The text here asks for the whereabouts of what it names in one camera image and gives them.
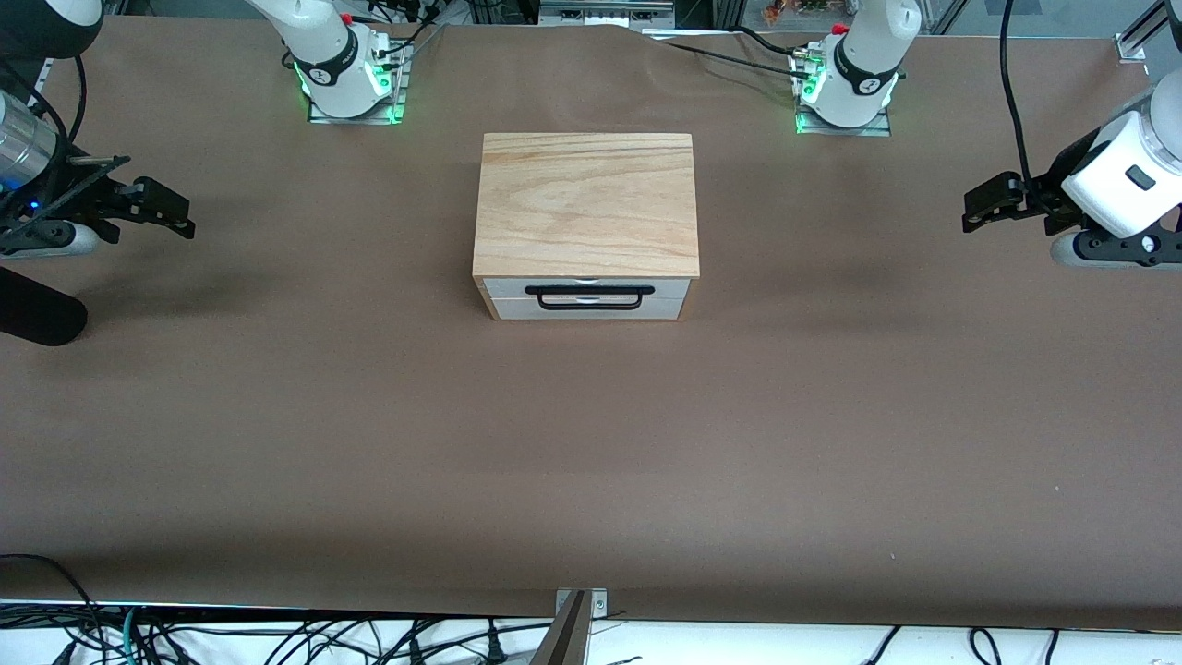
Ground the black metal drawer handle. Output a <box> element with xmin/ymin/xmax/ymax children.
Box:
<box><xmin>525</xmin><ymin>284</ymin><xmax>656</xmax><ymax>312</ymax></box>

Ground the grey electronics box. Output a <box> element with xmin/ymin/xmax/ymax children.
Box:
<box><xmin>538</xmin><ymin>0</ymin><xmax>677</xmax><ymax>29</ymax></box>

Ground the light wooden drawer cabinet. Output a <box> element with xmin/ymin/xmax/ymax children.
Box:
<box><xmin>472</xmin><ymin>132</ymin><xmax>701</xmax><ymax>322</ymax></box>

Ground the black floor cable tangle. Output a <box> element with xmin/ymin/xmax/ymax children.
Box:
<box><xmin>0</xmin><ymin>552</ymin><xmax>555</xmax><ymax>665</ymax></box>

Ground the brown paper table cover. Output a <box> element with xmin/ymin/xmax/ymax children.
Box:
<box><xmin>0</xmin><ymin>14</ymin><xmax>1182</xmax><ymax>631</ymax></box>

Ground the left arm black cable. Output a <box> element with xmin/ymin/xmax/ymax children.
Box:
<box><xmin>1000</xmin><ymin>0</ymin><xmax>1037</xmax><ymax>186</ymax></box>

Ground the grey camera mount pole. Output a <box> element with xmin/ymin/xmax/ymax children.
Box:
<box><xmin>528</xmin><ymin>591</ymin><xmax>592</xmax><ymax>665</ymax></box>

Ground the black base supply cable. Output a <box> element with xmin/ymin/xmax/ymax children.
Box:
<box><xmin>660</xmin><ymin>26</ymin><xmax>818</xmax><ymax>79</ymax></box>
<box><xmin>356</xmin><ymin>0</ymin><xmax>449</xmax><ymax>61</ymax></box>

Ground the aluminium profile frame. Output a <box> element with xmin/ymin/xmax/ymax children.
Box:
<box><xmin>26</xmin><ymin>57</ymin><xmax>56</xmax><ymax>110</ymax></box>
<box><xmin>1115</xmin><ymin>0</ymin><xmax>1169</xmax><ymax>64</ymax></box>

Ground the silver metal clamp bracket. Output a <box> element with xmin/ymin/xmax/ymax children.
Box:
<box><xmin>555</xmin><ymin>588</ymin><xmax>609</xmax><ymax>618</ymax></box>

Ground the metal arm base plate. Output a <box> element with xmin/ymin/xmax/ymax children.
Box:
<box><xmin>796</xmin><ymin>55</ymin><xmax>893</xmax><ymax>138</ymax></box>
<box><xmin>308</xmin><ymin>37</ymin><xmax>408</xmax><ymax>126</ymax></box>

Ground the black rounded cylinder object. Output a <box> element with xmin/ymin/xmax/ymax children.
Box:
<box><xmin>0</xmin><ymin>266</ymin><xmax>90</xmax><ymax>348</ymax></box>

